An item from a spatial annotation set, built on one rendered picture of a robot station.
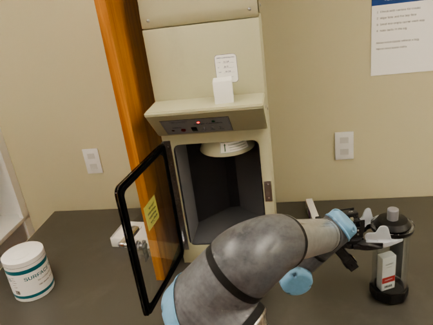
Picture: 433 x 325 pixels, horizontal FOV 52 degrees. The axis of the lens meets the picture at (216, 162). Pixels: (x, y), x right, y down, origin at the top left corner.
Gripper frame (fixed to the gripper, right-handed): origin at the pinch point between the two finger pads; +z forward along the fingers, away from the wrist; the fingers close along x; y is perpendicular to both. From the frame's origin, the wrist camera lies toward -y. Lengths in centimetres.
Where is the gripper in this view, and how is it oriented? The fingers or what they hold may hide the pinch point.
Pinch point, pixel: (390, 231)
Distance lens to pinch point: 127.2
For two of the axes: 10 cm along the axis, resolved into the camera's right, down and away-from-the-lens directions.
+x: -1.2, -3.7, 9.2
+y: -1.1, -9.2, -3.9
